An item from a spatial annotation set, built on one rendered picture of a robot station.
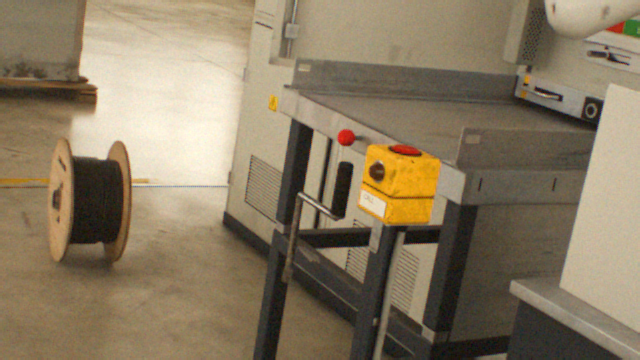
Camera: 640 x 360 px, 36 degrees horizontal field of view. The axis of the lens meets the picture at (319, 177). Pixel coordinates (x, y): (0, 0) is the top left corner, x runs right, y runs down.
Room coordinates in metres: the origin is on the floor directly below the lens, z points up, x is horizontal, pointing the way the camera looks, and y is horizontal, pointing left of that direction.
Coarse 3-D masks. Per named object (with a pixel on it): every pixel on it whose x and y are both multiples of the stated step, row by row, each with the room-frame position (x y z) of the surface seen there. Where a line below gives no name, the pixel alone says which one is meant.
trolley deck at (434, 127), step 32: (288, 96) 2.02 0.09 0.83; (320, 96) 2.00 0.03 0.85; (352, 96) 2.06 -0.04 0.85; (320, 128) 1.90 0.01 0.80; (352, 128) 1.81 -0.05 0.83; (384, 128) 1.78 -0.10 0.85; (416, 128) 1.83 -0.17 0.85; (448, 128) 1.88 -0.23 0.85; (544, 128) 2.07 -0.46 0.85; (576, 128) 2.15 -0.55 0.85; (448, 192) 1.56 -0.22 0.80; (480, 192) 1.55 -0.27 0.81; (512, 192) 1.59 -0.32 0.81; (544, 192) 1.63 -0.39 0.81; (576, 192) 1.67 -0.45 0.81
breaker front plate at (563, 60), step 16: (544, 32) 2.33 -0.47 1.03; (544, 48) 2.32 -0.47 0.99; (560, 48) 2.28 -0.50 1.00; (576, 48) 2.24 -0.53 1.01; (592, 48) 2.20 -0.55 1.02; (608, 48) 2.16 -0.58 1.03; (544, 64) 2.31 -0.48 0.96; (560, 64) 2.27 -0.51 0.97; (576, 64) 2.23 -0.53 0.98; (592, 64) 2.19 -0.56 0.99; (608, 64) 2.15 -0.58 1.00; (624, 64) 2.12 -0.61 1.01; (560, 80) 2.26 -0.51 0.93; (576, 80) 2.22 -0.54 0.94; (592, 80) 2.18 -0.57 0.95; (608, 80) 2.14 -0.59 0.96; (624, 80) 2.11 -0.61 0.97
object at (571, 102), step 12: (528, 72) 2.37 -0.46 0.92; (528, 84) 2.33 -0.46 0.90; (540, 84) 2.29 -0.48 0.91; (552, 84) 2.26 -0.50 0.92; (540, 96) 2.29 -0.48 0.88; (564, 96) 2.22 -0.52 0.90; (576, 96) 2.19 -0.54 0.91; (600, 96) 2.15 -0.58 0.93; (552, 108) 2.25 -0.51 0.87; (564, 108) 2.22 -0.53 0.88; (576, 108) 2.19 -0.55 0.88
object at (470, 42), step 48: (288, 0) 2.39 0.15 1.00; (336, 0) 2.40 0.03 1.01; (384, 0) 2.42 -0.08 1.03; (432, 0) 2.43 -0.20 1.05; (480, 0) 2.45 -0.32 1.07; (288, 48) 2.37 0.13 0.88; (336, 48) 2.41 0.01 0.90; (384, 48) 2.42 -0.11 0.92; (432, 48) 2.44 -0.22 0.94; (480, 48) 2.45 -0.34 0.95
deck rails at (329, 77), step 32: (320, 64) 2.05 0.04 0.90; (352, 64) 2.09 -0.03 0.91; (384, 64) 2.14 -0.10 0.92; (384, 96) 2.11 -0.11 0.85; (416, 96) 2.18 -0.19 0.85; (448, 96) 2.25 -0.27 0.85; (480, 96) 2.31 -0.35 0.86; (512, 96) 2.36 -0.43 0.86; (480, 128) 1.57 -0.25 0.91; (512, 128) 1.62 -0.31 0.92; (448, 160) 1.58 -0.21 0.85; (480, 160) 1.58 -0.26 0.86; (512, 160) 1.62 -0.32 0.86; (544, 160) 1.66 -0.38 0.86; (576, 160) 1.71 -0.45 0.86
